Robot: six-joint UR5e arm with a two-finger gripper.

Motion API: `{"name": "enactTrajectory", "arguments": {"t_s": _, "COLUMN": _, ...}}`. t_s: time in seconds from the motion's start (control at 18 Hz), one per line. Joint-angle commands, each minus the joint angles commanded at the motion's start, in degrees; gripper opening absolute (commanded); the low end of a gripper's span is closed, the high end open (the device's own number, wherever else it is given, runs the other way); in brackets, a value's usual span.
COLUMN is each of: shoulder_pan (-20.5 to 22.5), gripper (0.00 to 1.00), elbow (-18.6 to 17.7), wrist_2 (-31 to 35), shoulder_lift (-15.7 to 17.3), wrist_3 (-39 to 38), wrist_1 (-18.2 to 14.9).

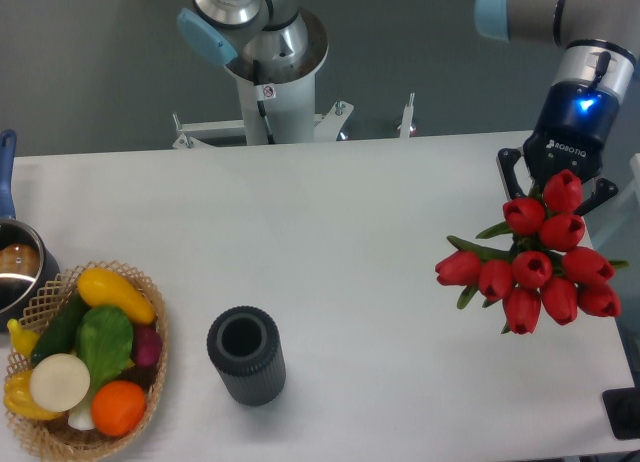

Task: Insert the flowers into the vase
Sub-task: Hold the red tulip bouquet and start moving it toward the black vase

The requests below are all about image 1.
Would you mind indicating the white metal base frame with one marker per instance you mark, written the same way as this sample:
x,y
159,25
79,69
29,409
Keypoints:
x,y
271,128

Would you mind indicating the green cucumber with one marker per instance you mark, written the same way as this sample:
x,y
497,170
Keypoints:
x,y
60,334

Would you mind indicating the orange fruit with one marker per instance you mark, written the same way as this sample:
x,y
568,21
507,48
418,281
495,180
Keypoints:
x,y
118,407

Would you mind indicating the yellow squash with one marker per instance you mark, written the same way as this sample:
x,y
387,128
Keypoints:
x,y
100,287

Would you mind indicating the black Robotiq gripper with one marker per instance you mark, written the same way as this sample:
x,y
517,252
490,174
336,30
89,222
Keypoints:
x,y
571,133

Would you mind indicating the black device at table edge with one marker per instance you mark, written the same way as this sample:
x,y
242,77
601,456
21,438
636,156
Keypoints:
x,y
622,408

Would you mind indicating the green lettuce leaf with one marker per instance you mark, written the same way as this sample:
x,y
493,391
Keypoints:
x,y
104,342

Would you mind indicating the purple red onion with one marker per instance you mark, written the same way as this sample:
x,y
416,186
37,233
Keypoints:
x,y
147,347

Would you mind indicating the red tulip bouquet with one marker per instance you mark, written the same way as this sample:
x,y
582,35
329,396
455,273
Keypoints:
x,y
534,261

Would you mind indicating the white round radish slice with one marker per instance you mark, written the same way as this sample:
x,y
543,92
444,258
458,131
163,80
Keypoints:
x,y
59,382

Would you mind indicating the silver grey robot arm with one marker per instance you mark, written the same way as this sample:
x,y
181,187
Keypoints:
x,y
600,43

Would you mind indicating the blue handled saucepan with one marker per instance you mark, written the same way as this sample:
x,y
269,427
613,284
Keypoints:
x,y
26,263

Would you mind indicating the woven wicker basket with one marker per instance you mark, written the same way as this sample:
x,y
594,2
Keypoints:
x,y
54,440

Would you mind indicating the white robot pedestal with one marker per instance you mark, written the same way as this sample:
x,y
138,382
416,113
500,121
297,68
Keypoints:
x,y
272,48

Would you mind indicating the dark grey ribbed vase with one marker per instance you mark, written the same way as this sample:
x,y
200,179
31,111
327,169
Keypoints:
x,y
244,345

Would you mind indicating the yellow bell pepper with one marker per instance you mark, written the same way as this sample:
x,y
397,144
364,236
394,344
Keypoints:
x,y
19,401

